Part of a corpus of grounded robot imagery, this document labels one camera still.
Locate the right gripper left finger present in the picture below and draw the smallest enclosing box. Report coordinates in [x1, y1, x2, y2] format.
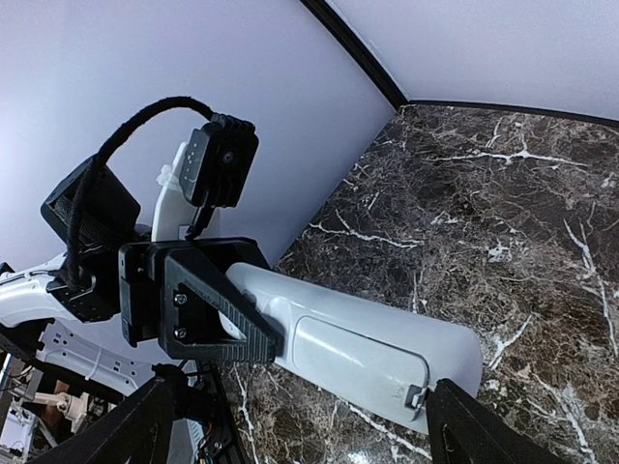
[33, 377, 174, 464]

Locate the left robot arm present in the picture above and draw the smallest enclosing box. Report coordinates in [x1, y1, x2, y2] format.
[1, 153, 283, 396]

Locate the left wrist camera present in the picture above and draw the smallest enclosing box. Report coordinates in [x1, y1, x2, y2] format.
[179, 113, 259, 208]

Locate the white battery cover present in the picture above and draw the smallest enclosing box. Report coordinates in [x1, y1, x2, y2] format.
[291, 316, 427, 417]

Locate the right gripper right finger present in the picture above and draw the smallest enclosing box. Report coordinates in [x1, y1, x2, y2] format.
[426, 379, 563, 464]

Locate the left black frame post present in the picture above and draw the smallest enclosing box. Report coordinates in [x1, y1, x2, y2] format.
[301, 0, 408, 110]

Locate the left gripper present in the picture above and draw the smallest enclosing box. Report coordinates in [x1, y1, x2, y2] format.
[119, 239, 282, 363]

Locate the white remote control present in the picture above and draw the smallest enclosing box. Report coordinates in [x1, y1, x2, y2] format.
[226, 263, 483, 433]

